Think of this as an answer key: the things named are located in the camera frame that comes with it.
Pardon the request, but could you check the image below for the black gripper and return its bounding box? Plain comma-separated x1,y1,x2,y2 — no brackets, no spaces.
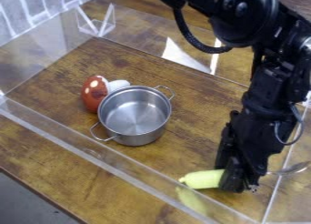
215,105,298,193

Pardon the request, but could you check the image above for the green handled metal spoon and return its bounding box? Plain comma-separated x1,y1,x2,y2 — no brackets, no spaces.
179,161,311,189

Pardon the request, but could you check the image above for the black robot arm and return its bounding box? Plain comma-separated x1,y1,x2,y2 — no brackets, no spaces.
160,0,311,193

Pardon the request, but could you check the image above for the stainless steel pot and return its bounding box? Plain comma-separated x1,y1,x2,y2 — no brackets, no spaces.
90,86,175,147

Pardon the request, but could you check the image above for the red toy mushroom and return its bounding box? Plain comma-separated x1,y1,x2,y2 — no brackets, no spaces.
80,76,130,113

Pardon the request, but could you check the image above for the clear acrylic enclosure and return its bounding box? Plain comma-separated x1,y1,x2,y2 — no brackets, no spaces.
0,0,311,224

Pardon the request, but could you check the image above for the black cable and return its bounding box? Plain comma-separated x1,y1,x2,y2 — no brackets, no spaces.
172,7,235,55

